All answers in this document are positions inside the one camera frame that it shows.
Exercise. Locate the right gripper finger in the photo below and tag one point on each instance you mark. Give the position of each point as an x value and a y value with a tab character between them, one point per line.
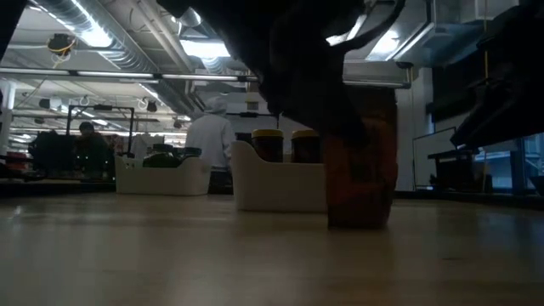
484	127

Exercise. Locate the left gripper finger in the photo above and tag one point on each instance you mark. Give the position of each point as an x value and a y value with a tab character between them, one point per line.
336	115

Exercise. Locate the yellow-lid spice jar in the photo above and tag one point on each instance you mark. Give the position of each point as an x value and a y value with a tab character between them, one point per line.
268	146
306	149

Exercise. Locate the orange taco mix packet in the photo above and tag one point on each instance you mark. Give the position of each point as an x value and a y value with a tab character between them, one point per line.
361	191

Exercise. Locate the black side table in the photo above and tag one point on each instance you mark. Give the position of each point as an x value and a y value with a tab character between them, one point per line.
459	170

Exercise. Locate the whiteboard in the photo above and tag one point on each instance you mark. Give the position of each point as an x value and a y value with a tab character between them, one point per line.
429	161

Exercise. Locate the ceiling light panel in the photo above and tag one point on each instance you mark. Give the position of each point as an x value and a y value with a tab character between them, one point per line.
204	49

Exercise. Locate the white plastic bin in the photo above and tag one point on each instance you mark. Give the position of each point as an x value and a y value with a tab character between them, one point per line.
276	187
161	180

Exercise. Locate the person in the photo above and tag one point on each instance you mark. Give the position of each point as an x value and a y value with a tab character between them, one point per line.
91	149
210	136

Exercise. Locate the long ceiling pipe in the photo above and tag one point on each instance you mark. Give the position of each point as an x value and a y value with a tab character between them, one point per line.
119	74

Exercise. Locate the hanging black ceiling device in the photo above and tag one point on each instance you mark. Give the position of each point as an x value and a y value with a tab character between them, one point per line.
61	44

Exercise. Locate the black monitor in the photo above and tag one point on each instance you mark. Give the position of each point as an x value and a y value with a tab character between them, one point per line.
53	153

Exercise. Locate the silver ventilation duct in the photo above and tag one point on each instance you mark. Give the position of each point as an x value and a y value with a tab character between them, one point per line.
123	55
189	17

